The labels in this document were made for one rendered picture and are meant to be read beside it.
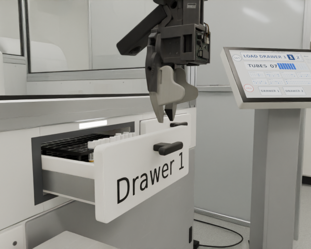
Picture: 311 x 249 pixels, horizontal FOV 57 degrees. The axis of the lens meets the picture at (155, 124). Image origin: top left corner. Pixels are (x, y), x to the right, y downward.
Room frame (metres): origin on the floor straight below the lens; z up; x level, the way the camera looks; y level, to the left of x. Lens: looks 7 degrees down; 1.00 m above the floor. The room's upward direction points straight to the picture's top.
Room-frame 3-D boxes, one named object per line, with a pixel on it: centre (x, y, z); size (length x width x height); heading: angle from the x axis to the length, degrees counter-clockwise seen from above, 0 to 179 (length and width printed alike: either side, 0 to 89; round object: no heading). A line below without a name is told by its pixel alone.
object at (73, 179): (0.62, 0.19, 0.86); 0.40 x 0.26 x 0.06; 60
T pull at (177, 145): (0.50, -0.02, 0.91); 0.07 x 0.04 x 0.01; 150
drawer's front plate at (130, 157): (0.51, 0.01, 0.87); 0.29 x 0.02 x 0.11; 150
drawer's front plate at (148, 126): (0.85, -0.04, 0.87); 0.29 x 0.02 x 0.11; 150
